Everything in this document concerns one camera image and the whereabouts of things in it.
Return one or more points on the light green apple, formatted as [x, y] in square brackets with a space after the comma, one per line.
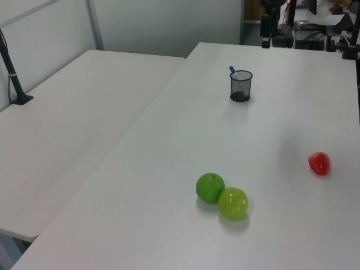
[233, 204]

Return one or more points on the white marker pen blue cap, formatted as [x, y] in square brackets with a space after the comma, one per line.
[233, 71]

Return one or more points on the grey partition frame post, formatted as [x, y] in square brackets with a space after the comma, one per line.
[95, 25]

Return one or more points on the white side table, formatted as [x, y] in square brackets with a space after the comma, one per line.
[67, 126]

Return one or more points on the black mesh pen holder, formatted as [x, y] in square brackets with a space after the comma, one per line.
[240, 87]

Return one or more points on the black table clamp stand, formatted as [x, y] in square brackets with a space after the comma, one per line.
[351, 47]

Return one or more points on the red strawberry toy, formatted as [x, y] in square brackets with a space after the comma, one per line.
[319, 163]

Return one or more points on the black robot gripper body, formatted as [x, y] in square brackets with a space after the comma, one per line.
[265, 26]

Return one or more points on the dark green apple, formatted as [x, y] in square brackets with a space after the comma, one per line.
[208, 189]

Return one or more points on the black camera stand pole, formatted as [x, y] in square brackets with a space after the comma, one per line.
[12, 76]

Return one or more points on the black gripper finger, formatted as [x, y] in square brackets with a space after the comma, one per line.
[268, 43]
[264, 43]

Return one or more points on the black electronics box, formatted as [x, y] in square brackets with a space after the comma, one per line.
[309, 40]

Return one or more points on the black monitor stand pole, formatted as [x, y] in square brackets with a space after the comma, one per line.
[292, 14]

